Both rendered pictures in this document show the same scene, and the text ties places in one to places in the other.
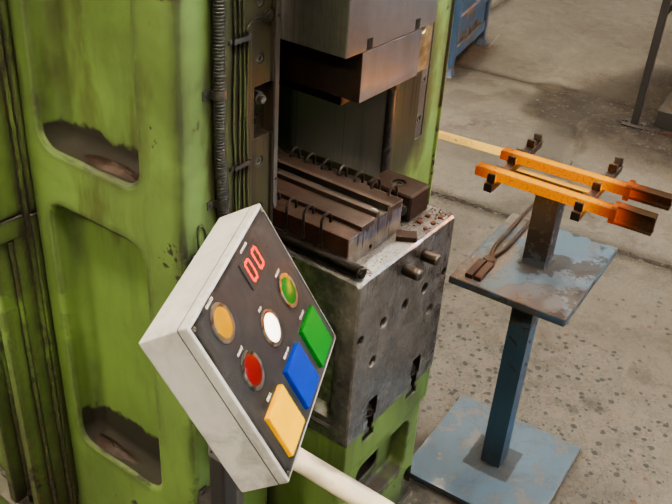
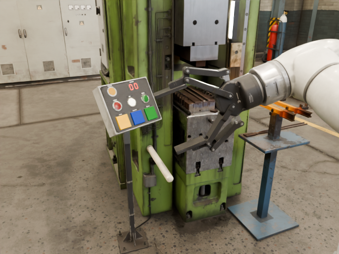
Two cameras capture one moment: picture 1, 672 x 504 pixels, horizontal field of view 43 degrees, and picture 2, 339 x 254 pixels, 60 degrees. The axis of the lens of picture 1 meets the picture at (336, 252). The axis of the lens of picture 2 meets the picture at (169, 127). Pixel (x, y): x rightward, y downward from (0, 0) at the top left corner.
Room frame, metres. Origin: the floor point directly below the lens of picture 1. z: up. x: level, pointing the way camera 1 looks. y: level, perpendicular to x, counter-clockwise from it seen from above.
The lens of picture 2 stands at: (-0.17, -1.03, 1.60)
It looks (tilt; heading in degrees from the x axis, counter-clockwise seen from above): 23 degrees down; 36
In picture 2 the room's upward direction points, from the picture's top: straight up
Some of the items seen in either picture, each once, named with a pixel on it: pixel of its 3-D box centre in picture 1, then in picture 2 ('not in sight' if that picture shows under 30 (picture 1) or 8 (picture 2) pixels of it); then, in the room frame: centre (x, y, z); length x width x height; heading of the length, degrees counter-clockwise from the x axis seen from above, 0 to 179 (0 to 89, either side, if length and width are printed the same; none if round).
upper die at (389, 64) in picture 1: (303, 38); (191, 49); (1.65, 0.09, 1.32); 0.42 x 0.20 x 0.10; 56
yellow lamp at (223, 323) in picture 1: (222, 322); (111, 91); (0.91, 0.15, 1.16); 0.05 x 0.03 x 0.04; 146
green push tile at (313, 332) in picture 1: (313, 336); (150, 113); (1.09, 0.03, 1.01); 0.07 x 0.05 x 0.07; 171
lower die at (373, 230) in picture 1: (297, 197); (189, 97); (1.65, 0.09, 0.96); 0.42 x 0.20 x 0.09; 56
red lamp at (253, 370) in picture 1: (252, 370); (117, 106); (0.90, 0.10, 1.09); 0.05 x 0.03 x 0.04; 146
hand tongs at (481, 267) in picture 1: (518, 227); (276, 129); (1.98, -0.49, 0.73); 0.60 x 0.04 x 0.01; 150
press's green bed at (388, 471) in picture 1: (297, 423); (193, 177); (1.70, 0.07, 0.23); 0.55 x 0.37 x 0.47; 56
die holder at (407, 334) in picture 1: (304, 284); (194, 128); (1.70, 0.07, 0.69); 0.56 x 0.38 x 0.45; 56
